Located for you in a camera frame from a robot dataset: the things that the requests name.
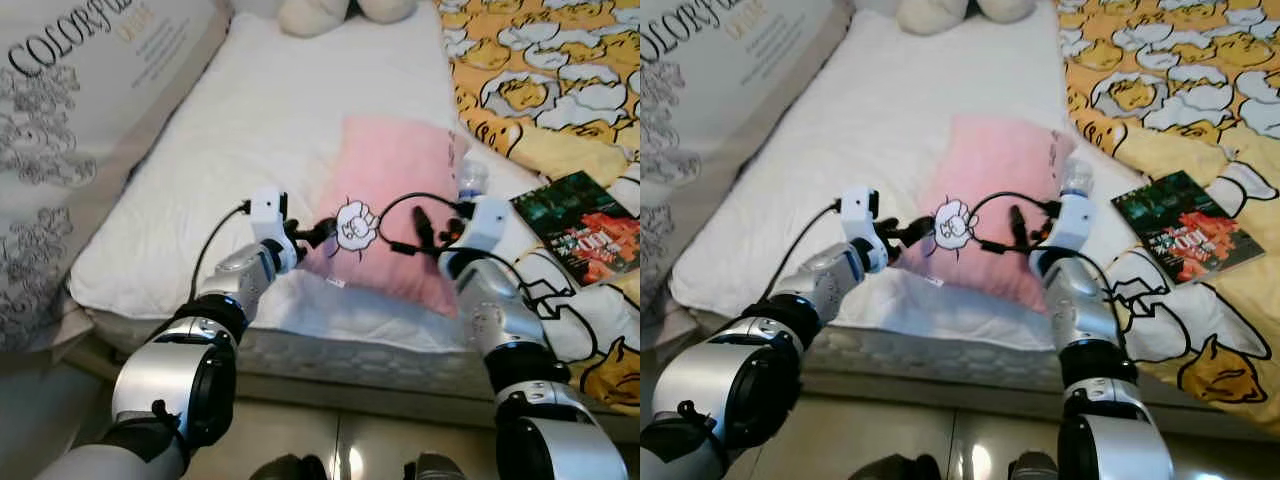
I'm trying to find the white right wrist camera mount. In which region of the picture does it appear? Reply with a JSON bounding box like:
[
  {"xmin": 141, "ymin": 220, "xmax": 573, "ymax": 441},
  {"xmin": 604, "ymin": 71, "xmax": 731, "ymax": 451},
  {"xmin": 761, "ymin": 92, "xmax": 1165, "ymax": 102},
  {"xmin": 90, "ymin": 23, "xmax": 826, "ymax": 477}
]
[
  {"xmin": 462, "ymin": 195, "xmax": 514, "ymax": 257},
  {"xmin": 1055, "ymin": 193, "xmax": 1100, "ymax": 254}
]

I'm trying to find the grey black robot right leg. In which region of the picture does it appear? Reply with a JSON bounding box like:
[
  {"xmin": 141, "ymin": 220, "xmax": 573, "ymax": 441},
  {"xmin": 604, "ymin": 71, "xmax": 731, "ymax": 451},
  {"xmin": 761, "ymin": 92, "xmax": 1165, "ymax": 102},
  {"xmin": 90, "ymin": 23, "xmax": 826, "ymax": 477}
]
[
  {"xmin": 1008, "ymin": 452, "xmax": 1063, "ymax": 480},
  {"xmin": 404, "ymin": 452, "xmax": 467, "ymax": 480}
]

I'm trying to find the grey black robot left leg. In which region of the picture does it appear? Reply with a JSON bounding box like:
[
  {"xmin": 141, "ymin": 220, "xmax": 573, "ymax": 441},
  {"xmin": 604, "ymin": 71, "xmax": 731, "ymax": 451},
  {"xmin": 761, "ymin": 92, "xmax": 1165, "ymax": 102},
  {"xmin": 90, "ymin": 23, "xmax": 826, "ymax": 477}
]
[
  {"xmin": 860, "ymin": 454, "xmax": 937, "ymax": 480},
  {"xmin": 250, "ymin": 454, "xmax": 327, "ymax": 480}
]

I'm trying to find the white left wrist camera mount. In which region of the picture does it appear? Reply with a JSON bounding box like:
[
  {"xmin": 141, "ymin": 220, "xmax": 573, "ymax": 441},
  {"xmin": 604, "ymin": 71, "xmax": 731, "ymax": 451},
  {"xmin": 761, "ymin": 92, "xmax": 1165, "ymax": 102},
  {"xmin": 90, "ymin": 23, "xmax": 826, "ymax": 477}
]
[
  {"xmin": 249, "ymin": 187, "xmax": 290, "ymax": 247},
  {"xmin": 840, "ymin": 186, "xmax": 881, "ymax": 247}
]

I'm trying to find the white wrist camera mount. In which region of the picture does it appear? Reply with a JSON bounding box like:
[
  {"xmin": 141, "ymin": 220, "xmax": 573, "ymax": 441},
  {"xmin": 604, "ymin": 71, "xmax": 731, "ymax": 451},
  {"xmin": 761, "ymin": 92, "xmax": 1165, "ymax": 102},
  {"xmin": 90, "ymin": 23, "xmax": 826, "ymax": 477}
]
[
  {"xmin": 249, "ymin": 187, "xmax": 290, "ymax": 247},
  {"xmin": 840, "ymin": 186, "xmax": 881, "ymax": 247},
  {"xmin": 462, "ymin": 195, "xmax": 514, "ymax": 257},
  {"xmin": 1055, "ymin": 193, "xmax": 1100, "ymax": 254}
]

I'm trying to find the pink pillow with cartoon print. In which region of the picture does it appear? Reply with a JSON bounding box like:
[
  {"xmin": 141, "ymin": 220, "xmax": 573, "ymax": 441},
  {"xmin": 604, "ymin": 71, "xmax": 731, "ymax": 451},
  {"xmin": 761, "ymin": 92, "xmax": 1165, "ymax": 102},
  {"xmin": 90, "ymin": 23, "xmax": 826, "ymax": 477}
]
[
  {"xmin": 895, "ymin": 113, "xmax": 1076, "ymax": 311},
  {"xmin": 300, "ymin": 115, "xmax": 471, "ymax": 319}
]

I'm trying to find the grey floral printed headboard cushion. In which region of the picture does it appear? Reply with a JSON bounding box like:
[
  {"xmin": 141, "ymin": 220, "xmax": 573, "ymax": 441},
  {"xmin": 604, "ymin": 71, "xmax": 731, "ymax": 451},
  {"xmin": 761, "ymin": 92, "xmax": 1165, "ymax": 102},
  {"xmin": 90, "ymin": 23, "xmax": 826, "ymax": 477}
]
[
  {"xmin": 0, "ymin": 0, "xmax": 233, "ymax": 351},
  {"xmin": 640, "ymin": 0, "xmax": 856, "ymax": 341}
]

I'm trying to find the clear plastic water bottle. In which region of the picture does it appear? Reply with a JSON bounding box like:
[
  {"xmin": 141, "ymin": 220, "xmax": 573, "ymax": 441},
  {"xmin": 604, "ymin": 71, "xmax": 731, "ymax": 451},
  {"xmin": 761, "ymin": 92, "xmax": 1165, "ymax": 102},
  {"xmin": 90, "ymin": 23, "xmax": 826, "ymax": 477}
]
[
  {"xmin": 456, "ymin": 158, "xmax": 491, "ymax": 206},
  {"xmin": 1060, "ymin": 158, "xmax": 1093, "ymax": 199}
]

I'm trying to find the grey quilted mattress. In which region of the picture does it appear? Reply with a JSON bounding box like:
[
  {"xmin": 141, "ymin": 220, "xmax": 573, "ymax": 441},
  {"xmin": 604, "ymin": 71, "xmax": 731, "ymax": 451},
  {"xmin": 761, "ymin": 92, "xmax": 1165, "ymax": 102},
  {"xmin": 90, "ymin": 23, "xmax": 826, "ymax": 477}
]
[
  {"xmin": 690, "ymin": 300, "xmax": 1280, "ymax": 401},
  {"xmin": 85, "ymin": 305, "xmax": 641, "ymax": 416}
]

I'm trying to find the dark green red cover book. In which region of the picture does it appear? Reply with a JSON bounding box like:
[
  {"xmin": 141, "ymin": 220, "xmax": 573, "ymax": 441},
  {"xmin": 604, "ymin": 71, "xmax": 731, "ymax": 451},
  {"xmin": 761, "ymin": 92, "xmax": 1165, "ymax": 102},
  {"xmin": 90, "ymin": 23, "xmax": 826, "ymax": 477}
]
[
  {"xmin": 510, "ymin": 170, "xmax": 641, "ymax": 286},
  {"xmin": 1110, "ymin": 170, "xmax": 1266, "ymax": 286}
]

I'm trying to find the yellow cartoon print blanket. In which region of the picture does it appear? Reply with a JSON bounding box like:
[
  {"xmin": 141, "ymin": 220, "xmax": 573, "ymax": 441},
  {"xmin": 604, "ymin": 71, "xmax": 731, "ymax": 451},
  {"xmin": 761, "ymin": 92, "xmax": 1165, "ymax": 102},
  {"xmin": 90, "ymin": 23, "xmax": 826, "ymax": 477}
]
[
  {"xmin": 435, "ymin": 0, "xmax": 641, "ymax": 416},
  {"xmin": 1055, "ymin": 0, "xmax": 1280, "ymax": 406}
]

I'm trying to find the cream plush toy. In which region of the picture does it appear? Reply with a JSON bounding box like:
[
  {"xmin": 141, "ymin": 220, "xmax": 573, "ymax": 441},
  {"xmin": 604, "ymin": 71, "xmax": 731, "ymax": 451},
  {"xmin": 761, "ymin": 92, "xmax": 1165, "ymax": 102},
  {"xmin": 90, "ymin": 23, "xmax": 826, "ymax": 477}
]
[
  {"xmin": 275, "ymin": 0, "xmax": 416, "ymax": 39},
  {"xmin": 895, "ymin": 0, "xmax": 1041, "ymax": 36}
]

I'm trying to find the grey black robot leg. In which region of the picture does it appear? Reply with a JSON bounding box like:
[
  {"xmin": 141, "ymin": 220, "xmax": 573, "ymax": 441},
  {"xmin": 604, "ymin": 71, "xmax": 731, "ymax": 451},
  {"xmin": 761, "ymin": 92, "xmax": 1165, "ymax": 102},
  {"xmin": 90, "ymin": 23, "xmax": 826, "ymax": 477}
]
[
  {"xmin": 250, "ymin": 454, "xmax": 327, "ymax": 480},
  {"xmin": 404, "ymin": 452, "xmax": 467, "ymax": 480},
  {"xmin": 1008, "ymin": 452, "xmax": 1063, "ymax": 480},
  {"xmin": 860, "ymin": 454, "xmax": 937, "ymax": 480}
]

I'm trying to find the white quilted mattress pad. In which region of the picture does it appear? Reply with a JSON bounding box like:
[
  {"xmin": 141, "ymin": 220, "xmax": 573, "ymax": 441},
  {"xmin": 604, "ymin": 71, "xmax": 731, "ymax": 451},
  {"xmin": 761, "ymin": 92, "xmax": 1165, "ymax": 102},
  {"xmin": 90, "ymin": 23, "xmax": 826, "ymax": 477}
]
[
  {"xmin": 68, "ymin": 10, "xmax": 561, "ymax": 353},
  {"xmin": 668, "ymin": 10, "xmax": 1151, "ymax": 341}
]

